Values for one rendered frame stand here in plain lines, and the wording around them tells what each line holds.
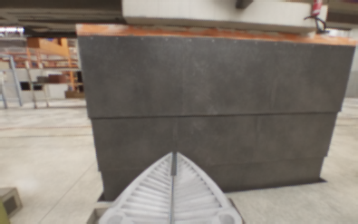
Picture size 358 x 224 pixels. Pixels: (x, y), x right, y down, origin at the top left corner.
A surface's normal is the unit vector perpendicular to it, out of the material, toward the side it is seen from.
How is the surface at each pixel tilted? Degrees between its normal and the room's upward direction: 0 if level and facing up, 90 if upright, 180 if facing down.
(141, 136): 90
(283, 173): 90
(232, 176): 90
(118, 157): 90
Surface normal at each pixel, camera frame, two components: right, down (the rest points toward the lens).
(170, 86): 0.10, 0.20
